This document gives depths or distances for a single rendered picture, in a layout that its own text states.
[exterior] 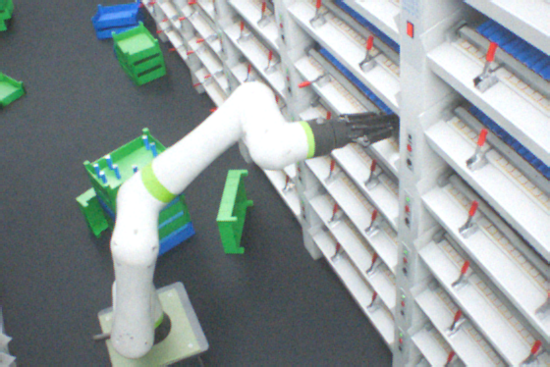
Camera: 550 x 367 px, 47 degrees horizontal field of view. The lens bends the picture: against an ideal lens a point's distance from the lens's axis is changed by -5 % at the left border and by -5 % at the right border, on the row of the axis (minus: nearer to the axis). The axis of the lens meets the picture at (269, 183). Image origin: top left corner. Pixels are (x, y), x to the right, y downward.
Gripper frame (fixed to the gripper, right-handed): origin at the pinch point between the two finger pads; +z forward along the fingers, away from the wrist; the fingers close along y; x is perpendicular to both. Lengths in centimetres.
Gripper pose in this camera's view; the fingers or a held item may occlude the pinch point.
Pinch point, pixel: (397, 121)
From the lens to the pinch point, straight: 170.1
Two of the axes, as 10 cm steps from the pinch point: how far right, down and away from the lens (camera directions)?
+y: -4.1, -5.8, 7.0
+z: 9.1, -2.1, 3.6
